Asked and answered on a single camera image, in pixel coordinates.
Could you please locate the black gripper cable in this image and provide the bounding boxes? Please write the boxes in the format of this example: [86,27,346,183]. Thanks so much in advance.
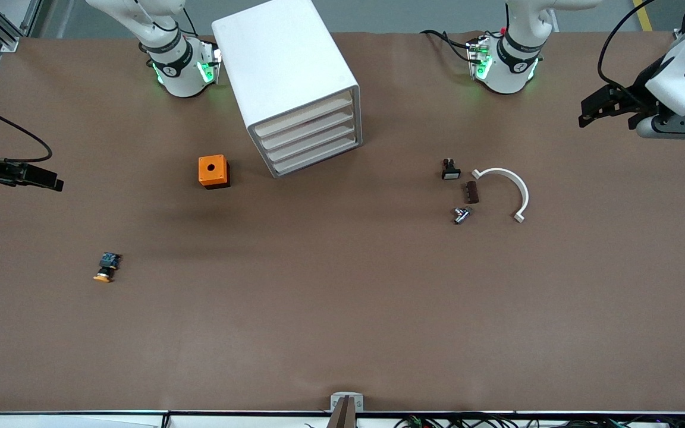
[597,0,685,87]
[0,98,53,163]

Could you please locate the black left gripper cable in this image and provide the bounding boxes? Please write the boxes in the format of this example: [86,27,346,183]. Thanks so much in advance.
[597,0,685,87]

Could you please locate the orange push button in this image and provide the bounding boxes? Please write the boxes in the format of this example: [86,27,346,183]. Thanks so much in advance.
[93,253,122,284]

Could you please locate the brown table cover mat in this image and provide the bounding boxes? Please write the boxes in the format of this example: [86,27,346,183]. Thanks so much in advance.
[0,30,685,414]

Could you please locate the black cable bundle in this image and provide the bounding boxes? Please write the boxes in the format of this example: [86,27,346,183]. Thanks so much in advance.
[393,413,685,428]

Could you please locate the grey metal corner bracket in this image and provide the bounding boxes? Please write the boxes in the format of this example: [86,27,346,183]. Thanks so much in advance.
[330,392,365,413]

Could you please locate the brown camera stand strut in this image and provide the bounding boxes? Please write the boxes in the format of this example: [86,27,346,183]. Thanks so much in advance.
[326,396,357,428]

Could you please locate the white curved plastic arc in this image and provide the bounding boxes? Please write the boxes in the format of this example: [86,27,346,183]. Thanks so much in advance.
[472,168,530,224]

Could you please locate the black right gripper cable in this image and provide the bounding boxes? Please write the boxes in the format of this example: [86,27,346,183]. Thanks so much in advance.
[0,98,53,163]

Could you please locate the black base cable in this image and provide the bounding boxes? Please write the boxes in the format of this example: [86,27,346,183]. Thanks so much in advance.
[420,29,475,63]

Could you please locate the white table edge profile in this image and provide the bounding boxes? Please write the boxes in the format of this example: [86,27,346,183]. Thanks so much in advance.
[0,411,685,428]

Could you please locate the orange button enclosure box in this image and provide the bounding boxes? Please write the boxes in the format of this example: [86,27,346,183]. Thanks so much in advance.
[198,155,231,190]

